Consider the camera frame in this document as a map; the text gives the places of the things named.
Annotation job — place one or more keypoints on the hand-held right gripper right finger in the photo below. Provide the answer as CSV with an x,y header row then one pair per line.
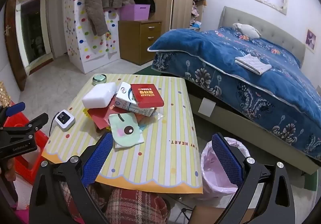
x,y
227,158

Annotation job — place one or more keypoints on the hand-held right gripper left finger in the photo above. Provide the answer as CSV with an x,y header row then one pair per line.
x,y
99,156

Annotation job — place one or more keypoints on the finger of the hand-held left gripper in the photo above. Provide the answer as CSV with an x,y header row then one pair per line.
x,y
16,108
39,121

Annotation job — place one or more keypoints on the trash bin with pink bag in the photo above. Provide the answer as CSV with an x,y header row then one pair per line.
x,y
215,176

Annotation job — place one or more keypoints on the green cartoon tissue packet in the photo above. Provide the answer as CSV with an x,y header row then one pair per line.
x,y
125,131

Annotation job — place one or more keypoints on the red paper packet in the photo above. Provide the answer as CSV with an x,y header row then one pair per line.
x,y
100,116

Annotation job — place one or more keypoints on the yellow foam net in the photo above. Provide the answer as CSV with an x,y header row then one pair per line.
x,y
86,112

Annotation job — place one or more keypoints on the white foam block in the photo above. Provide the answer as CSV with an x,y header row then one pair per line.
x,y
99,96

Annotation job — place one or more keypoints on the white milk carton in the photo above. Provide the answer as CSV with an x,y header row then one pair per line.
x,y
124,98

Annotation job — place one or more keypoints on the clear plastic bottle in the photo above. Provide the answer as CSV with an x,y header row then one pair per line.
x,y
158,116

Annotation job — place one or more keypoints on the red box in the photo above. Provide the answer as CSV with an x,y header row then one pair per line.
x,y
146,96

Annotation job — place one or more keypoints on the red plastic stool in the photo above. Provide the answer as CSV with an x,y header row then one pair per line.
x,y
41,138

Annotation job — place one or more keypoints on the white pocket device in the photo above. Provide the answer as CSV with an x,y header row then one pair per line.
x,y
64,119

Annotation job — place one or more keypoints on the white paper tag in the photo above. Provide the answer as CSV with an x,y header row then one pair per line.
x,y
207,106

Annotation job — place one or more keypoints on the yellow striped tablecloth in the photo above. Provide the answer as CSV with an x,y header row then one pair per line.
x,y
155,158

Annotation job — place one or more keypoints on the person's plaid pants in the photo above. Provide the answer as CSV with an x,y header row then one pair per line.
x,y
130,206

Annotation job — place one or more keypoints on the brown wooden door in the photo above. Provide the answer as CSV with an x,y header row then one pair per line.
x,y
13,48

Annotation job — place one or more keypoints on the green round tin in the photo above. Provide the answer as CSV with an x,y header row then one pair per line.
x,y
99,78

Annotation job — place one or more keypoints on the white dotted cabinet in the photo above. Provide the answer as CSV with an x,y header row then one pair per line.
x,y
77,33

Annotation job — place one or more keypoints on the green floor mat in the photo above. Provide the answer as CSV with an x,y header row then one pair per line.
x,y
148,70

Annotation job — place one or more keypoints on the folded white cloth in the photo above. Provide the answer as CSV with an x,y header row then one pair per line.
x,y
253,63

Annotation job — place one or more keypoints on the blue floral blanket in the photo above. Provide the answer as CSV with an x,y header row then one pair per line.
x,y
213,45

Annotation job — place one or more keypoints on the wooden drawer cabinet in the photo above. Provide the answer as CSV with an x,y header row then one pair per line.
x,y
133,40

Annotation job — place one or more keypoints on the white plush toy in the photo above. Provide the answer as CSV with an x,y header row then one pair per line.
x,y
247,29

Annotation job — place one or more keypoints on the blue white shelf item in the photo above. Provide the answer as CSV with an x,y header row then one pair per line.
x,y
196,25

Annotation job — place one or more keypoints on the grey upholstered bed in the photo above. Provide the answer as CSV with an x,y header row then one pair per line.
x,y
263,19

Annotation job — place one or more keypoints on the purple plastic basket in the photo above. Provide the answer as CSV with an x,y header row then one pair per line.
x,y
135,11

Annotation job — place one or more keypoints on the small wall picture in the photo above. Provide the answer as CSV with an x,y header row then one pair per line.
x,y
311,39

